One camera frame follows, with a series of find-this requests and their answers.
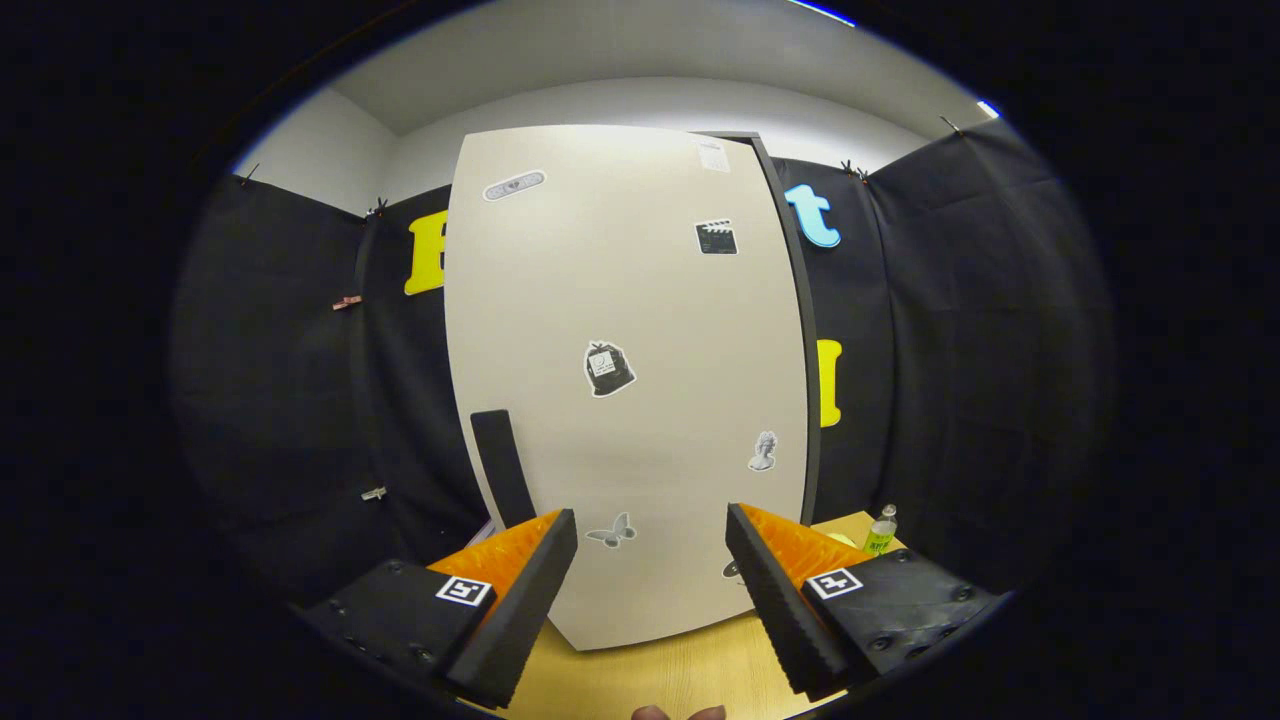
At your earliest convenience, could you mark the green plastic bottle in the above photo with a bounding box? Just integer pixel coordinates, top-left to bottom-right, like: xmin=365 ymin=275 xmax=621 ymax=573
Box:
xmin=862 ymin=504 xmax=899 ymax=557

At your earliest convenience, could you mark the black backdrop cloth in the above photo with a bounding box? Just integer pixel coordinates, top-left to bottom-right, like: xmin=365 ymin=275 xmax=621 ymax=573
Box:
xmin=170 ymin=118 xmax=1116 ymax=611

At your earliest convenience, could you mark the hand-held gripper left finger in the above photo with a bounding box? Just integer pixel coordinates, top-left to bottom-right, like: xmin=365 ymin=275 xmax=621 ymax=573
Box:
xmin=300 ymin=508 xmax=579 ymax=711

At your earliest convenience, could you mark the black door handle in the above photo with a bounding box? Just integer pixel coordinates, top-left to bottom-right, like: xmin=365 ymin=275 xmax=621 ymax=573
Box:
xmin=470 ymin=408 xmax=538 ymax=529

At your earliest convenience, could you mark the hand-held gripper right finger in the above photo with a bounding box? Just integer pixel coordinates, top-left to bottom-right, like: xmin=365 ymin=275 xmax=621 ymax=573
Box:
xmin=725 ymin=502 xmax=1006 ymax=701

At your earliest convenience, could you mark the grey shoe cabinet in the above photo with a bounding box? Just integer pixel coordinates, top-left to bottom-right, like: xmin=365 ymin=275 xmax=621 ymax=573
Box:
xmin=690 ymin=130 xmax=823 ymax=526

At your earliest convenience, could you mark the long ceiling light strip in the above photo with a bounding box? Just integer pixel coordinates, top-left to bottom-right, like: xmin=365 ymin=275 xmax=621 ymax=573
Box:
xmin=785 ymin=0 xmax=858 ymax=28

